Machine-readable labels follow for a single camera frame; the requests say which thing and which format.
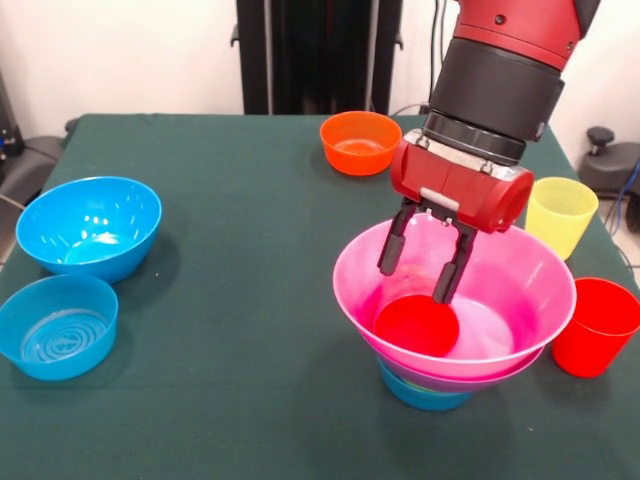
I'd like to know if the dark grey stand base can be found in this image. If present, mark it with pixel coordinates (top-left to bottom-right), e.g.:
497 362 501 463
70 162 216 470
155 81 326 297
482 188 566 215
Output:
0 134 64 211
578 126 640 199

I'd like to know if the orange bowl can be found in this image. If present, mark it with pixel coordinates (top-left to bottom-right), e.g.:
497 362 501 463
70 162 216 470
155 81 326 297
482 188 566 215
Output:
319 110 403 177

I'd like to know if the red cup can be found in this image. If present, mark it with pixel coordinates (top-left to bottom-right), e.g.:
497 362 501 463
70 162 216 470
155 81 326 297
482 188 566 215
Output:
551 277 640 379

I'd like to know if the large blue bowl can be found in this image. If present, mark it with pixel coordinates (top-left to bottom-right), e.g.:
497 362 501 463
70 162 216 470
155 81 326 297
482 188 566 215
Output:
15 175 163 285

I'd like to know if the yellow cup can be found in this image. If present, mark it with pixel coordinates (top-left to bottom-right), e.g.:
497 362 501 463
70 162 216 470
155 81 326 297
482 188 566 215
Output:
524 176 600 262

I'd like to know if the black wall cable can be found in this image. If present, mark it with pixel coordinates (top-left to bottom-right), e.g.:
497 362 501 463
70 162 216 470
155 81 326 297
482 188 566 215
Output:
428 0 452 109

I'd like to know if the dark green tablecloth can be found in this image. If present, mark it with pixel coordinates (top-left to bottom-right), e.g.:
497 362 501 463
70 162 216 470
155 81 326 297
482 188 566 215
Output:
0 112 640 480

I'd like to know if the crimson cup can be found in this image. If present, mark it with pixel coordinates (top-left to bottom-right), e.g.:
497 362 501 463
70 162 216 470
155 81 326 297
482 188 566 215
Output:
374 294 460 359

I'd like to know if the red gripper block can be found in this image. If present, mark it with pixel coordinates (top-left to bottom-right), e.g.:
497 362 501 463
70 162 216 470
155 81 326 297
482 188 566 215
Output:
377 139 535 305

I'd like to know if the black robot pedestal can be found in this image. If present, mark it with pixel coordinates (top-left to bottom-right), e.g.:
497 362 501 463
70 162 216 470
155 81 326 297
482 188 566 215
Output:
230 0 405 115

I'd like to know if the small blue bowl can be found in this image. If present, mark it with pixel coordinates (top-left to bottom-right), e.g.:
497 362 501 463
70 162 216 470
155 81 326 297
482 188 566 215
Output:
378 359 475 412
0 274 120 382

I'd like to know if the large pink bowl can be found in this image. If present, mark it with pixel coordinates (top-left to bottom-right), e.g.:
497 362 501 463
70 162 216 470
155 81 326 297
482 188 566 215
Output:
332 218 578 380

